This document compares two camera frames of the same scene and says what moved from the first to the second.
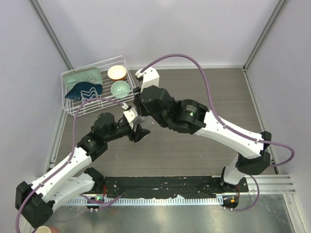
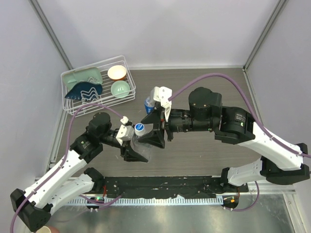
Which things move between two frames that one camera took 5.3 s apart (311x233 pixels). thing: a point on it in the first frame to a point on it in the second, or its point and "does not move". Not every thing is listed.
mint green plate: [86, 74] does not move
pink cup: [53, 229] does not move
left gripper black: [138, 134] to [128, 153]
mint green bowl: [120, 89] does not move
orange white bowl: [117, 73] does not move
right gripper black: [141, 109] to [156, 138]
